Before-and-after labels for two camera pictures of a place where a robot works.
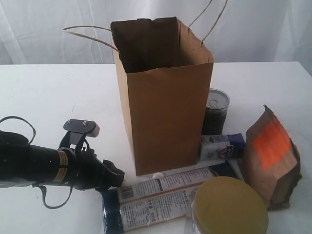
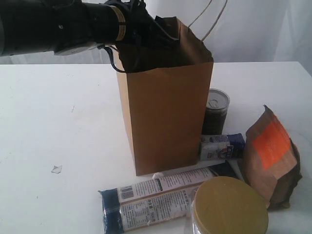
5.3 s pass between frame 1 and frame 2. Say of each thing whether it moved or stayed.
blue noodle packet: stayed
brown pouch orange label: stayed
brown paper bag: stayed
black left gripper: moved
